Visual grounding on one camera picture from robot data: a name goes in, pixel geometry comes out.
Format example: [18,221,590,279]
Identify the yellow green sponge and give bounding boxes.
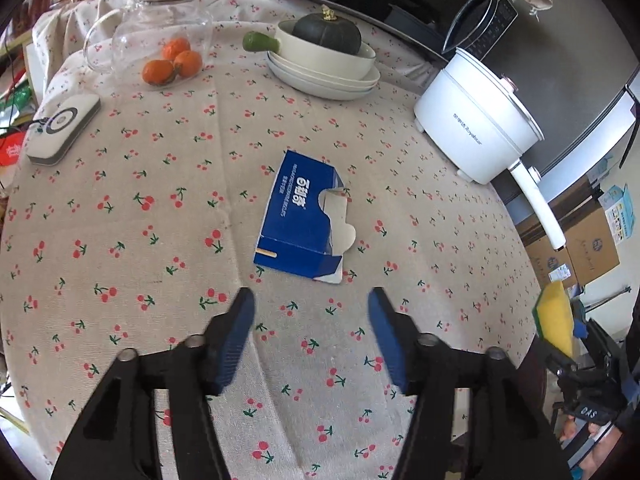
[533,282,574,359]

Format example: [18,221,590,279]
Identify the dark blue carton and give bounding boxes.
[254,151,356,285]

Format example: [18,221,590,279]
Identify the person's right hand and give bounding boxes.
[560,416,624,479]

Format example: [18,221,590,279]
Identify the lower cardboard box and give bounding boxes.
[525,235,578,289]

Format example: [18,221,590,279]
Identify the cardboard box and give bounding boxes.
[525,235,578,289]
[565,200,620,286]

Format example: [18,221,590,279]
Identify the upper cardboard box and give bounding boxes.
[565,200,620,286]

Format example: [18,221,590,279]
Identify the light blue printed box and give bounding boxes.
[599,184,636,245]

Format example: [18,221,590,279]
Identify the cherry print tablecloth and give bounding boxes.
[1,0,539,479]

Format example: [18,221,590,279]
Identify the white electric cooking pot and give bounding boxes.
[413,49,566,250]

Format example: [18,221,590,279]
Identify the grey refrigerator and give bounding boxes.
[486,6,639,200]

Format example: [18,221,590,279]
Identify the stacked cream plates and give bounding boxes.
[267,52,381,101]

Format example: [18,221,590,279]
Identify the cream ceramic bowl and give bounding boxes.
[267,20,376,80]

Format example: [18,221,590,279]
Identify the dark green pumpkin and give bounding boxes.
[292,6,362,55]

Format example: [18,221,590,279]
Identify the glass pitcher with wooden lid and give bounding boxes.
[82,0,213,90]

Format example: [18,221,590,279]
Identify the white wireless charger pad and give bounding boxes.
[26,93,101,166]

